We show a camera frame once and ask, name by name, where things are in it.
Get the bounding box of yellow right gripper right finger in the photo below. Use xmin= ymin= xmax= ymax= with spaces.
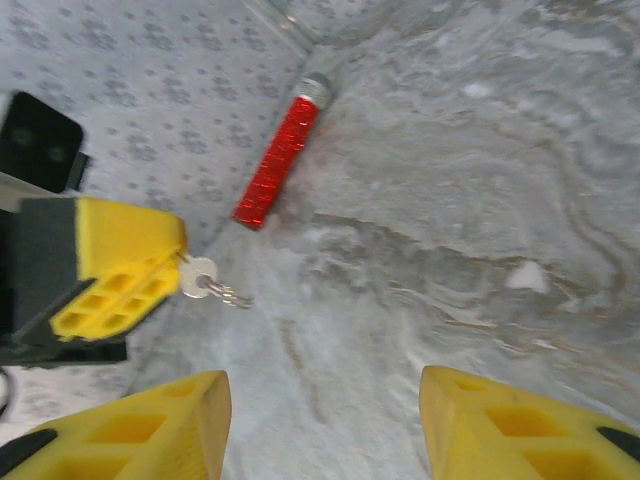
xmin=417 ymin=363 xmax=640 ymax=480

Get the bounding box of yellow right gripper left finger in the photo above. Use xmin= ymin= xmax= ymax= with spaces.
xmin=0 ymin=368 xmax=233 ymax=480

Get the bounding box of small silver key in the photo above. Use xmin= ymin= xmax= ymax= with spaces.
xmin=177 ymin=254 xmax=220 ymax=300

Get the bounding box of silver key ring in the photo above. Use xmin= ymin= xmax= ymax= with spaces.
xmin=199 ymin=277 xmax=254 ymax=309

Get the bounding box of red glitter tube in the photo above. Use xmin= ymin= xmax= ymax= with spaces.
xmin=229 ymin=72 xmax=334 ymax=233

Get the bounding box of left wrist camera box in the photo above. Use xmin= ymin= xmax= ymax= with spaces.
xmin=0 ymin=89 xmax=91 ymax=195

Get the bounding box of thin black cable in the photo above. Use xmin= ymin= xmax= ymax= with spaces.
xmin=0 ymin=367 xmax=15 ymax=419

